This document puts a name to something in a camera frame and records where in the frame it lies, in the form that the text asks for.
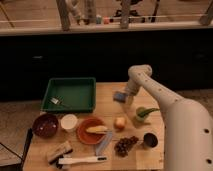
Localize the yellow red apple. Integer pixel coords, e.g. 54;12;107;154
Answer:
114;117;126;129

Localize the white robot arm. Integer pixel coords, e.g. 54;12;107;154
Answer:
125;65;213;171

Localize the silver fork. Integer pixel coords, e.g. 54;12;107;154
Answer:
51;97;68;108

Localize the white cup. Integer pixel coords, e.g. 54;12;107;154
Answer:
61;114;78;132

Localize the dark metal mug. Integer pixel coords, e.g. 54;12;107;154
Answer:
142;133;158;149

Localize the dark red bowl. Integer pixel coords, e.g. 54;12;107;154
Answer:
32;114;59;138

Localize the green plastic tray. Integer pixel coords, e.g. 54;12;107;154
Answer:
41;77;96;113

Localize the yellow corn cob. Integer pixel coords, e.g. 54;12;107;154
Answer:
86;125;108;134

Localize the green cup with leaf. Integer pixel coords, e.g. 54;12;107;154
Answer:
135;107;158;122

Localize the dark grapes bunch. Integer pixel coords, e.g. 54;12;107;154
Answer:
114;136;139;157

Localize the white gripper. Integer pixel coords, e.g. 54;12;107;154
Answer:
124;79;140;106

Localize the wooden folding table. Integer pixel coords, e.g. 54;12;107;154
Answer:
23;83;164;171

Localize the blue sponge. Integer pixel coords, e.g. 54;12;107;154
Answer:
113;91;126;103

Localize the orange plate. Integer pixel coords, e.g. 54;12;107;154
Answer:
77;117;108;145

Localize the white toothbrush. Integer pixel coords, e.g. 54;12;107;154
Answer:
59;156;107;165

